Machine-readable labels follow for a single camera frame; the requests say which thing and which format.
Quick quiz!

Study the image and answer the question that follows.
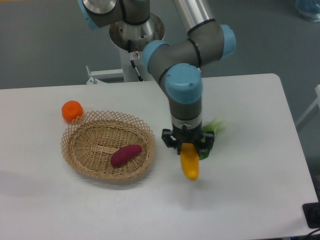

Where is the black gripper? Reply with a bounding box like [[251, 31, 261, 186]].
[[161, 122, 215, 158]]

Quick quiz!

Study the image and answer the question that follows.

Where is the yellow mango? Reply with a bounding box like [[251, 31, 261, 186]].
[[180, 143, 200, 181]]

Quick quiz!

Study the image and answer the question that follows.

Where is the woven wicker basket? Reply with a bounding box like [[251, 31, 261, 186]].
[[61, 111, 156, 181]]

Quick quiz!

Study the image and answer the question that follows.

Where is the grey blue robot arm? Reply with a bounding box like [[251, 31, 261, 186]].
[[78, 0, 236, 156]]

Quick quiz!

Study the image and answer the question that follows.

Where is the green bok choy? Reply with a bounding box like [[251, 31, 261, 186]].
[[199, 117, 227, 160]]

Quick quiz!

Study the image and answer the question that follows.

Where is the purple sweet potato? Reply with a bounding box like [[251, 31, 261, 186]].
[[110, 144, 142, 167]]

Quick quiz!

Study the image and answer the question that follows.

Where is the orange tangerine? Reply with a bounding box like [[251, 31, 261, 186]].
[[61, 100, 83, 123]]

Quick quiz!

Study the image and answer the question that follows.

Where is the black device at table corner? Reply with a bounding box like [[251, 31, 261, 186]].
[[302, 202, 320, 229]]

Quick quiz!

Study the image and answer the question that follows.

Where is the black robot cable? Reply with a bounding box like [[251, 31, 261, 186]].
[[127, 39, 145, 82]]

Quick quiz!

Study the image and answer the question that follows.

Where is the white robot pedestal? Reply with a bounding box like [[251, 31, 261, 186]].
[[86, 13, 165, 85]]

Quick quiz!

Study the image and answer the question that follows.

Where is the white frame at right edge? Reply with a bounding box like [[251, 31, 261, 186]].
[[295, 84, 320, 131]]

